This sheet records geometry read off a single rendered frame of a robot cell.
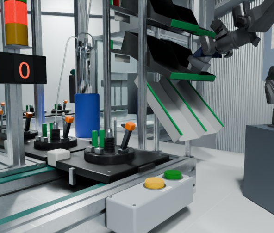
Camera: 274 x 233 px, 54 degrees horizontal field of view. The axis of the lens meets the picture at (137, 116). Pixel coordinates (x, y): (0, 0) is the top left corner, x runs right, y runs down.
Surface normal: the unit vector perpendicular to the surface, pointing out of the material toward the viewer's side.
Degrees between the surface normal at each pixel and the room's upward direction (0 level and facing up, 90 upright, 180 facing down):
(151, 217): 90
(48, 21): 90
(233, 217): 0
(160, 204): 90
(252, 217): 0
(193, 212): 0
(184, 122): 45
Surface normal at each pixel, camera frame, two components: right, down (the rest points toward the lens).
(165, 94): 0.46, -0.65
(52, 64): 0.23, 0.10
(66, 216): 0.77, 0.06
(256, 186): -0.97, 0.02
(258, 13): -0.79, -0.15
